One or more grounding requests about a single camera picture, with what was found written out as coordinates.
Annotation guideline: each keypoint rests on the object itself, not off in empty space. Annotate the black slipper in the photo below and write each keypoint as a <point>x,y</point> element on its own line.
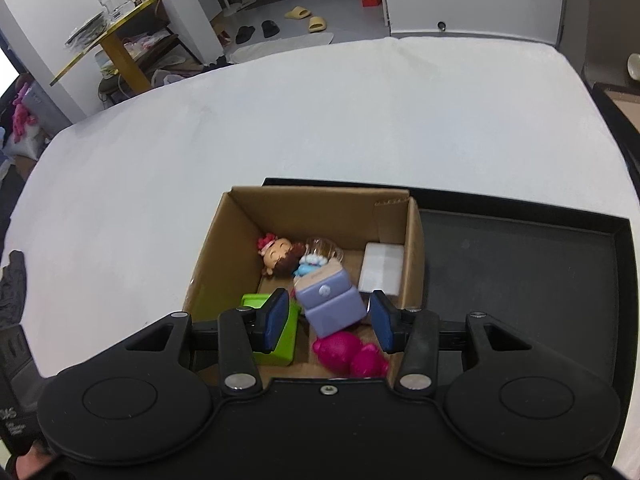
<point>270,28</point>
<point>245,35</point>

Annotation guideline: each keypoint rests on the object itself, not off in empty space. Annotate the white box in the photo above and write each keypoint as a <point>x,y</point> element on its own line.
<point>382,267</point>

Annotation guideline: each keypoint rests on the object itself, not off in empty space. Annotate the pink plush toy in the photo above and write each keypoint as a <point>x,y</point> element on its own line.
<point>21,115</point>

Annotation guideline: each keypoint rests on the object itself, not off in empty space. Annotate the small blue white toy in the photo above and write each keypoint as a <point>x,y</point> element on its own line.
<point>306,266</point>

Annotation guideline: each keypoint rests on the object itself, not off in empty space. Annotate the clear plastic bags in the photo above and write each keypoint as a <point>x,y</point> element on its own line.
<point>85,32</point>

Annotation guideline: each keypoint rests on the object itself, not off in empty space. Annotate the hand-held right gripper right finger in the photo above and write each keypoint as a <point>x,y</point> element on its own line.
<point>382,322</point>

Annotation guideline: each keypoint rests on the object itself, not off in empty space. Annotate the brown cardboard box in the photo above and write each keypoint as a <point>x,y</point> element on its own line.
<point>320,210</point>

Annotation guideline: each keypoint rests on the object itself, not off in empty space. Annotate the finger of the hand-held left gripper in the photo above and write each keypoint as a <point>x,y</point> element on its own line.
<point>12,285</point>

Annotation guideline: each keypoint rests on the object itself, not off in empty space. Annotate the yellow wooden table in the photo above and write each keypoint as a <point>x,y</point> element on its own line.
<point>120,55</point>

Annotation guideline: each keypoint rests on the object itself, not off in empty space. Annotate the person's left hand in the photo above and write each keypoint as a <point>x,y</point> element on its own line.
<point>32,462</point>

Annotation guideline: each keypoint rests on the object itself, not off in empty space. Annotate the wooden bedside table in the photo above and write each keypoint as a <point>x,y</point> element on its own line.
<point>620,110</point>

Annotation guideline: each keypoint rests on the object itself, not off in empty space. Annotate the green hexagonal container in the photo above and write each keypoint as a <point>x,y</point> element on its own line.
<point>289,337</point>

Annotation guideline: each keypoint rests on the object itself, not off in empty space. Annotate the white sack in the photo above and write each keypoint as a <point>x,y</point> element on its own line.
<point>25,142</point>

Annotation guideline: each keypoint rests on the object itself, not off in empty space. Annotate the yellow slipper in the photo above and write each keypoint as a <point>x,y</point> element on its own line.
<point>317,24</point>
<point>297,12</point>

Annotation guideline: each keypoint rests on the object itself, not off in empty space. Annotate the clear plastic ball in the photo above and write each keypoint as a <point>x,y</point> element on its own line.
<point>325,247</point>

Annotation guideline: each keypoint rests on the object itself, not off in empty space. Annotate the black tray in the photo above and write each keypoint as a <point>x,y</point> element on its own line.
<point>500,270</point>

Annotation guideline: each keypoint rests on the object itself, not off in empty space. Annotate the pink plastic toy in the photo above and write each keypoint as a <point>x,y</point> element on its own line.
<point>345,352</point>

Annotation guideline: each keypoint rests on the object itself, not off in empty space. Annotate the purple toy cabinet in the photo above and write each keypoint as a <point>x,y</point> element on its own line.
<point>330,300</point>

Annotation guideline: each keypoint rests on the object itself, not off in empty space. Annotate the brown haired doll figure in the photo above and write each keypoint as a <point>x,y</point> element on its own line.
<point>277,256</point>

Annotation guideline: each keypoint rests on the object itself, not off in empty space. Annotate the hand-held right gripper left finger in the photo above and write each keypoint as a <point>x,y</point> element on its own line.
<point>275,320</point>

